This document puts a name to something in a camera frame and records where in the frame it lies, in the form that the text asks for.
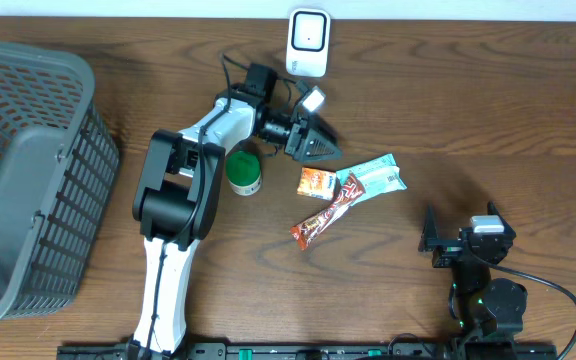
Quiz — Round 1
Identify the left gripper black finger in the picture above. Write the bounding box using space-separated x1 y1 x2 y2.
300 130 343 162
311 114 338 143

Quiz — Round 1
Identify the orange tissue pack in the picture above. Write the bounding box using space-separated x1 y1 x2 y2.
297 167 337 200

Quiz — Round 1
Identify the green lid white jar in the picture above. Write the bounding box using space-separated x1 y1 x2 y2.
226 151 262 196

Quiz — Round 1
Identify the red chocolate bar wrapper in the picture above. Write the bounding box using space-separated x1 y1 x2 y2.
290 172 366 250

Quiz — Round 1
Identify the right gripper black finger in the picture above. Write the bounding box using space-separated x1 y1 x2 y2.
486 201 507 231
418 205 440 252

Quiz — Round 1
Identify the mint green wet wipes pack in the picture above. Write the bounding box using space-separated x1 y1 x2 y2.
336 154 407 204

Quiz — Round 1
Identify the grey plastic shopping basket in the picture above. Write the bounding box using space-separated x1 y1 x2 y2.
0 42 119 321

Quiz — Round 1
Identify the black mounting rail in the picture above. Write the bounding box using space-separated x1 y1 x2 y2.
57 341 559 360

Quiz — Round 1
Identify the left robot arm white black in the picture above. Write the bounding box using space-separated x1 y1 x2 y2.
127 63 341 359

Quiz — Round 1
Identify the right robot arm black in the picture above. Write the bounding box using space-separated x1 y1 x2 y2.
418 202 527 340

